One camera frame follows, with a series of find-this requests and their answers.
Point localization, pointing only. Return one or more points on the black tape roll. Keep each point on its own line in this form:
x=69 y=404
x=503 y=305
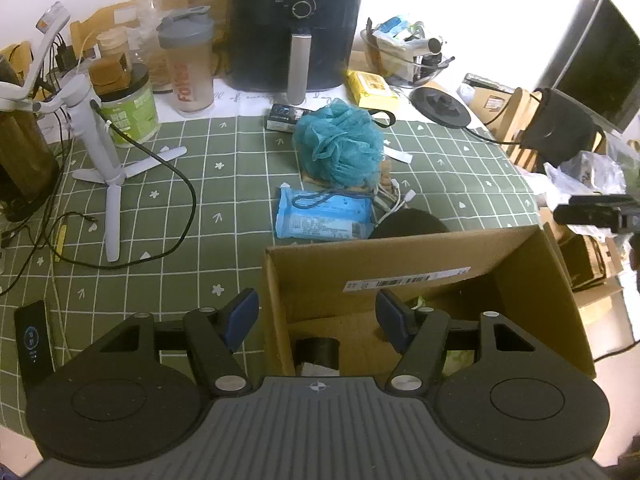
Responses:
x=317 y=352

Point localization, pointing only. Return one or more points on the white plastic bag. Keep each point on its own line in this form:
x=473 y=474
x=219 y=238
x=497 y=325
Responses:
x=590 y=170

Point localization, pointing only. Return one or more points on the brown cardboard box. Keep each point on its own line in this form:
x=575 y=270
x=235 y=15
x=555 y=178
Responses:
x=310 y=280

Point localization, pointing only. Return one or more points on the small black box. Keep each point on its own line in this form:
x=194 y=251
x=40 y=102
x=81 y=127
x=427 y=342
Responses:
x=282 y=117

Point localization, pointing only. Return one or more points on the yellow wipes packet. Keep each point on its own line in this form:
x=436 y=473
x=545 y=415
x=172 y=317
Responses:
x=370 y=87

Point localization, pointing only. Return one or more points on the clear plastic bottle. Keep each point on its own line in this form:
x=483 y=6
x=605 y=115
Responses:
x=147 y=35

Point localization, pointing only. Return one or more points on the open cardboard boxes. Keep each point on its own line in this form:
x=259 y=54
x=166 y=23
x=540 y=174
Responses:
x=595 y=300

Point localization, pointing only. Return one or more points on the brown labelled parcel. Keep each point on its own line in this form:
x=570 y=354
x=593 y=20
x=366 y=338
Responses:
x=492 y=102

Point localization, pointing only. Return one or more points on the white tripod stand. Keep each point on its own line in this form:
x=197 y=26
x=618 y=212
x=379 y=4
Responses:
x=112 y=195

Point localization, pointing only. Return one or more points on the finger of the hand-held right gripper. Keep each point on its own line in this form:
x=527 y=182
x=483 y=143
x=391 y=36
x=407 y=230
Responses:
x=590 y=215

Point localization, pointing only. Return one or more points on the dark brown container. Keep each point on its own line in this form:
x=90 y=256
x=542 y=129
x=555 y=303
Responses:
x=25 y=160

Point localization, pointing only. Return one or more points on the teal bath loofah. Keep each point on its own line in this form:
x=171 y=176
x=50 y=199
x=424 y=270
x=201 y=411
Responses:
x=340 y=145

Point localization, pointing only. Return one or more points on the black kettle base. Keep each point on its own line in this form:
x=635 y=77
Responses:
x=440 y=107

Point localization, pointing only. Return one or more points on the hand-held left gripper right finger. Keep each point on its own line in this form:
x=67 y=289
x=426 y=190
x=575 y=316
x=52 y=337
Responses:
x=392 y=320

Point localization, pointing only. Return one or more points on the black cloth on chair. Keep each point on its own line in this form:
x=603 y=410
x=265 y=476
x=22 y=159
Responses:
x=560 y=125

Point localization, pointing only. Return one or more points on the white ribbon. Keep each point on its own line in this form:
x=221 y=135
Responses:
x=400 y=155

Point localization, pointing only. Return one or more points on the green checked tablecloth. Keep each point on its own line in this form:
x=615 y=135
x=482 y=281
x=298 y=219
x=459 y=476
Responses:
x=225 y=210

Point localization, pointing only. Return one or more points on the green label canister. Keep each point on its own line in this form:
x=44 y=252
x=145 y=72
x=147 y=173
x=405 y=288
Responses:
x=132 y=115

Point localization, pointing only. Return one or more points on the yellow pen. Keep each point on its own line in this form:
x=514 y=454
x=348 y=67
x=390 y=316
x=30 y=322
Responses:
x=61 y=240

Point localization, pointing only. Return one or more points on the beige lid jar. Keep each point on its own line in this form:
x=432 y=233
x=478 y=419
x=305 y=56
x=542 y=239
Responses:
x=112 y=42

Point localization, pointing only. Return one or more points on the black soft cloth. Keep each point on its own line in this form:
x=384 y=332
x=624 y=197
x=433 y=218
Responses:
x=410 y=222

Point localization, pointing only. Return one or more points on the black remote device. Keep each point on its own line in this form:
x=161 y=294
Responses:
x=32 y=340

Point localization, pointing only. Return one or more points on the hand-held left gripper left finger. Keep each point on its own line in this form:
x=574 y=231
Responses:
x=242 y=317

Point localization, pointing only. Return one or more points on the glass bowl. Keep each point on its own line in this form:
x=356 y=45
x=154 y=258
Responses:
x=400 y=69

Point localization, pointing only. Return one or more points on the dark monitor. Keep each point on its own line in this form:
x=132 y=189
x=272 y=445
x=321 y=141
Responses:
x=605 y=70

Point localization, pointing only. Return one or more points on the grey lid shaker bottle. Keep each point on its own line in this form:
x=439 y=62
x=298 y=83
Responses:
x=190 y=80

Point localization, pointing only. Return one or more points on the blue wet wipes packet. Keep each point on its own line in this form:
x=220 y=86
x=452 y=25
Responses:
x=320 y=220

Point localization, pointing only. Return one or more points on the silver cylinder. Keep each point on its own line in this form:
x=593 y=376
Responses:
x=422 y=46

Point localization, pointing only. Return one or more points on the black air fryer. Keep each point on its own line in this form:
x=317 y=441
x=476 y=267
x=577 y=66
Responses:
x=260 y=35

